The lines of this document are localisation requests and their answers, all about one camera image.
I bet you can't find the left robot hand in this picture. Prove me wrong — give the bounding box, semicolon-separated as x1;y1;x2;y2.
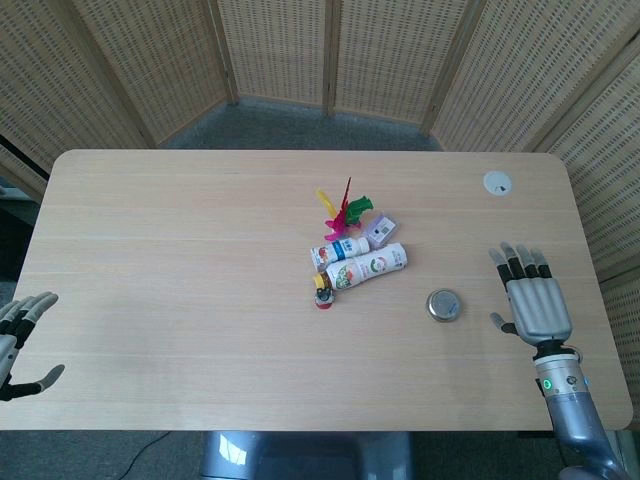
0;291;67;403

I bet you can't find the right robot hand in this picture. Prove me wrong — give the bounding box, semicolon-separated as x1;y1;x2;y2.
488;241;574;348

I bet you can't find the round metal tin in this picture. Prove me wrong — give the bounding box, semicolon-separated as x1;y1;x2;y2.
425;288;462;325

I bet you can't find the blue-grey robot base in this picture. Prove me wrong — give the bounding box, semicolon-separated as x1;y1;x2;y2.
199;430;417;480

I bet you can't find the small purple white box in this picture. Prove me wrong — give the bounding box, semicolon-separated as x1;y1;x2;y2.
361;212;401;249

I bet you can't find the large white green-label bottle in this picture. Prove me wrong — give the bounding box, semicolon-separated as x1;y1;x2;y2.
324;242;410;292

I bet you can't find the small white blue-label bottle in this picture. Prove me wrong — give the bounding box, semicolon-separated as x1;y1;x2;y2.
309;236;371;268

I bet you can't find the colourful feather shuttlecock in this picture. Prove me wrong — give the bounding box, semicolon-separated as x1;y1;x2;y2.
315;175;375;243

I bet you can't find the small yellow red toy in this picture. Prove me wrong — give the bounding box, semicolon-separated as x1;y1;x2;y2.
312;271;336;312

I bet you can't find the woven bamboo folding screen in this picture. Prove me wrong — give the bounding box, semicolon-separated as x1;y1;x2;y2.
0;0;640;431

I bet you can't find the white table cable grommet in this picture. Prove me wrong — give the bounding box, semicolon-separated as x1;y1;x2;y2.
482;170;515;198

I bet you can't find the black cable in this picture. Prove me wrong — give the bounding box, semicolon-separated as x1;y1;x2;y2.
118;430;174;480

